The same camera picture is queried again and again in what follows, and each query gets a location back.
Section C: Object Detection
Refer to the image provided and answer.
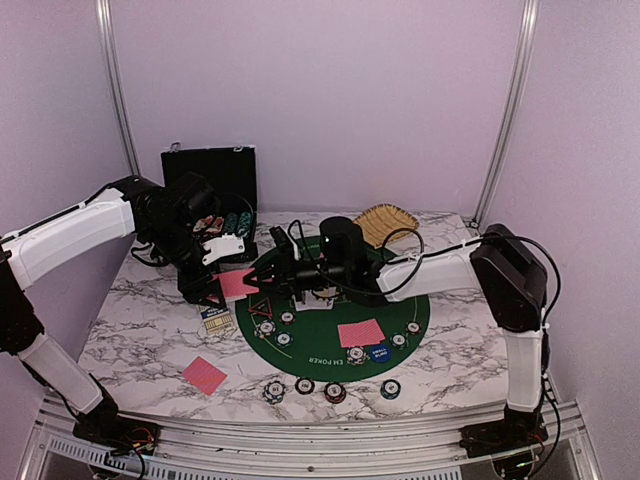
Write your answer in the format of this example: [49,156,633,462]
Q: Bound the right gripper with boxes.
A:
[244,248,349,301]

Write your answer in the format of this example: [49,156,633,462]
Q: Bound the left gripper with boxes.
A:
[143,217,225,308]

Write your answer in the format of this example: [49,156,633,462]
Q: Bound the face-up community card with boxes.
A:
[294,295,312,311]
[308,292,334,310]

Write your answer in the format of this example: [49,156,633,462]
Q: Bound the placed hundred chip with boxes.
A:
[279,311,296,325]
[406,322,422,335]

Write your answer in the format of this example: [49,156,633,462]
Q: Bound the triangular all-in button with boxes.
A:
[248,297,273,319]

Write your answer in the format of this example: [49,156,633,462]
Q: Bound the red-backed playing card deck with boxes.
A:
[214,269,260,302]

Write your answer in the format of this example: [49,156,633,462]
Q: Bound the placed ten chips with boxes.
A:
[346,346,368,366]
[254,320,277,339]

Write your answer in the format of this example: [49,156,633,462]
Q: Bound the placed fifty chip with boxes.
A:
[390,333,409,350]
[275,332,294,348]

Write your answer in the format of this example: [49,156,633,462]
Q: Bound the blue small blind button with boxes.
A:
[368,344,392,364]

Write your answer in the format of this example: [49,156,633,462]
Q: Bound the hundred chip front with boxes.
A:
[294,378,315,395]

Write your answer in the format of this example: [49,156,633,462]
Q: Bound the green fifty chip stack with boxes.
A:
[380,379,401,400]

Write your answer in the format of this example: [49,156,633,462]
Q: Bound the blue ten chip stack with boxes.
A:
[263,380,286,405]

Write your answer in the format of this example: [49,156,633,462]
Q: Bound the discarded burn card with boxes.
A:
[182,356,227,396]

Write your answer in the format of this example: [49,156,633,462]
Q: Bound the dealt card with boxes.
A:
[338,323,369,348]

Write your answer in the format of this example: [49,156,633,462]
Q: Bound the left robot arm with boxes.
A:
[1,172,220,445]

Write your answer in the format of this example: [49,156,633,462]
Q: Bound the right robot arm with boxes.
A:
[243,216,548,448]

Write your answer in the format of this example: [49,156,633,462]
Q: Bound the card deck in case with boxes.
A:
[193,215,224,235]

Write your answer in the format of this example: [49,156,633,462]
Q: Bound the woven bamboo tray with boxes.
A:
[353,203,419,248]

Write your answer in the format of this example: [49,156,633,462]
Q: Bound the green chip row in case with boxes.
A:
[221,212,239,236]

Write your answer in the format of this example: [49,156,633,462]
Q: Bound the black poker chip case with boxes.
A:
[160,143,258,264]

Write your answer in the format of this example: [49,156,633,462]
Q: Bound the teal chip row in case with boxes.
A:
[235,212,253,238]

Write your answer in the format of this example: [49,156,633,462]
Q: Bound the round green poker mat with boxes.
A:
[235,248,431,383]

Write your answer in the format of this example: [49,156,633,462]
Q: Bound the blue gold card box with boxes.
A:
[200,307,235,335]

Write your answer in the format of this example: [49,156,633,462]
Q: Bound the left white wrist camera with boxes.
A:
[201,234,245,266]

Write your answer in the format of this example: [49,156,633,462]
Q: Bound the left aluminium frame post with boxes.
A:
[94,0,143,177]

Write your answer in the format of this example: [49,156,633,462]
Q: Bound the aluminium frame post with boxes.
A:
[94,0,143,177]
[472,0,540,226]

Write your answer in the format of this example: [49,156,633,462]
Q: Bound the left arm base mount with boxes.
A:
[73,417,160,455]

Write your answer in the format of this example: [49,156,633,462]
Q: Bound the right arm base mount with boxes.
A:
[459,420,549,458]

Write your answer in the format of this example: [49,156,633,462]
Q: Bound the front aluminium rail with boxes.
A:
[17,396,602,479]

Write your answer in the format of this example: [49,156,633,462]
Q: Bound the right aluminium frame post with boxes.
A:
[472,0,540,226]

